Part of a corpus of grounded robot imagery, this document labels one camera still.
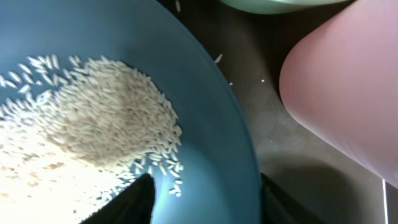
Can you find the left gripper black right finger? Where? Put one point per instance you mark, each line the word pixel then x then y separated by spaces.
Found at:
pixel 280 208

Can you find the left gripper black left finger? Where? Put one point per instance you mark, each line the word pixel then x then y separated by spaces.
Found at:
pixel 134 205

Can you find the dark blue plate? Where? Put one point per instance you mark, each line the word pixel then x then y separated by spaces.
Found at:
pixel 221 179

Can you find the pile of rice grains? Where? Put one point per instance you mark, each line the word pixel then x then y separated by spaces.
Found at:
pixel 71 143

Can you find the pink cup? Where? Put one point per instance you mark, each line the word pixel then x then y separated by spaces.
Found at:
pixel 340 82

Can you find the dark brown serving tray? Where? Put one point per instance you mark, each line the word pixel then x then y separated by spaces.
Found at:
pixel 250 50

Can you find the mint green bowl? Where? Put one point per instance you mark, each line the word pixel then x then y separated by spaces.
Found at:
pixel 276 6

